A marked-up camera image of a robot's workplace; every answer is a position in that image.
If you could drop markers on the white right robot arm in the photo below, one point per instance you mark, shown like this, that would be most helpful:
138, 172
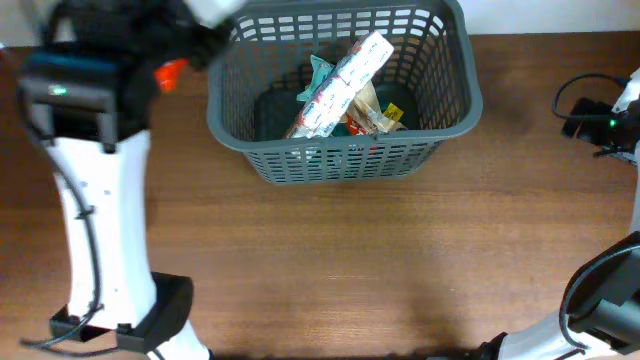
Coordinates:
599, 312

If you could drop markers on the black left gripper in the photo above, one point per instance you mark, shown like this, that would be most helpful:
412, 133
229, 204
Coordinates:
202, 55

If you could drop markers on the teal wet wipes pack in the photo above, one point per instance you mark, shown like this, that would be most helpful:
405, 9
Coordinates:
321, 71

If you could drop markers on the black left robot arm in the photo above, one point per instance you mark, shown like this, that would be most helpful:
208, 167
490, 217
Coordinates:
113, 289

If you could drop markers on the orange spaghetti packet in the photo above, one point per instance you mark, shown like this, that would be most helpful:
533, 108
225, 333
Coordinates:
167, 75

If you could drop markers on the green Nescafe coffee bag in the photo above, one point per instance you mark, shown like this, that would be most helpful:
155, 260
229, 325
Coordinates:
361, 119

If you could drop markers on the grey plastic basket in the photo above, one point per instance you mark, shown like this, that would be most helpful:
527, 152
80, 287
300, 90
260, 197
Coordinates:
431, 77

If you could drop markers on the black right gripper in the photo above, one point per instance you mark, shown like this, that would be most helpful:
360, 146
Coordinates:
591, 130

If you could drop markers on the beige snack bag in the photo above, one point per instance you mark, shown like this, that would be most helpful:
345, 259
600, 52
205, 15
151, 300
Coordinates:
369, 96

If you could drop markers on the Kleenex tissue multipack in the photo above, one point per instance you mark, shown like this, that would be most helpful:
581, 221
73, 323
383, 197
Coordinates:
320, 115

